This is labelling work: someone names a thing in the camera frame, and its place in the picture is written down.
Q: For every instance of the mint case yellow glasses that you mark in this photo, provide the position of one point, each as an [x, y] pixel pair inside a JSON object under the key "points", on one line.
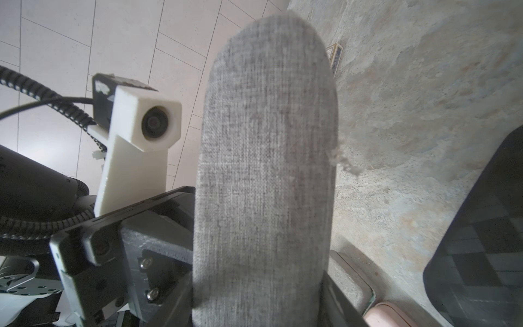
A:
{"points": [[351, 282]]}

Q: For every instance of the pink glasses case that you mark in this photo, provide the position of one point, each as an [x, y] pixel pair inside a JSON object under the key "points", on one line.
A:
{"points": [[386, 314]]}

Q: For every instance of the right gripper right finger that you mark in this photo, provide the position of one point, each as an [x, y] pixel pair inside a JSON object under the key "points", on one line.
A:
{"points": [[335, 308]]}

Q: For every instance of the beige case with glasses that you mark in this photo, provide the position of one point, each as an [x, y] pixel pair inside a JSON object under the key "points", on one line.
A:
{"points": [[265, 182]]}

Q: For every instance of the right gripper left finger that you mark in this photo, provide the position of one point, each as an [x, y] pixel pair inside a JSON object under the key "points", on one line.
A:
{"points": [[176, 310]]}

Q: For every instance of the playing card box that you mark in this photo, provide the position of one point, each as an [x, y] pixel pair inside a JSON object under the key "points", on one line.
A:
{"points": [[334, 53]]}

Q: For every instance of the brown black glasses case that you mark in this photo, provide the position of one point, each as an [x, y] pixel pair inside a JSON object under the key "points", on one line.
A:
{"points": [[475, 275]]}

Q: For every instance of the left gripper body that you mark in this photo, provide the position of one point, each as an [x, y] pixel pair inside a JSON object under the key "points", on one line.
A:
{"points": [[132, 257]]}

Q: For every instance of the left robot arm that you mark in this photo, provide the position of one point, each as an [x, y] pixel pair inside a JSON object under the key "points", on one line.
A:
{"points": [[36, 203]]}

